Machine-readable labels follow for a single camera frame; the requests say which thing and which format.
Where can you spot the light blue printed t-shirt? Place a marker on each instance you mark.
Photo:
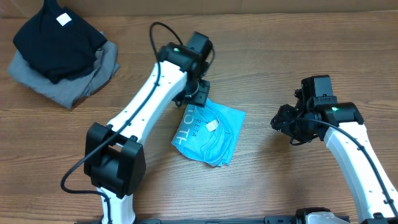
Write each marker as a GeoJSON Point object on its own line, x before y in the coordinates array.
{"type": "Point", "coordinates": [209, 134]}

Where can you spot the folded black t-shirt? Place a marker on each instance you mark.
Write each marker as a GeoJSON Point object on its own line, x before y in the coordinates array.
{"type": "Point", "coordinates": [58, 43]}

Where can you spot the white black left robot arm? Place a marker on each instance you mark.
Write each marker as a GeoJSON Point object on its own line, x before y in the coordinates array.
{"type": "Point", "coordinates": [114, 153]}

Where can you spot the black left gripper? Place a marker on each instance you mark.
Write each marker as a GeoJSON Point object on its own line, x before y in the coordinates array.
{"type": "Point", "coordinates": [201, 97]}

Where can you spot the folded grey t-shirt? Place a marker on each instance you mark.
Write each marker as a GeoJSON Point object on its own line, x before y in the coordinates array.
{"type": "Point", "coordinates": [66, 92]}

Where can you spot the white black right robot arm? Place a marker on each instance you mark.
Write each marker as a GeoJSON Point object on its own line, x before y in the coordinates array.
{"type": "Point", "coordinates": [341, 127]}

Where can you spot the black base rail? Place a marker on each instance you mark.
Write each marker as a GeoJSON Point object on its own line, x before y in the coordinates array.
{"type": "Point", "coordinates": [270, 219]}

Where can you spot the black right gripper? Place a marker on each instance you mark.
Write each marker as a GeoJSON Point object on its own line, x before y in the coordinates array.
{"type": "Point", "coordinates": [281, 121]}

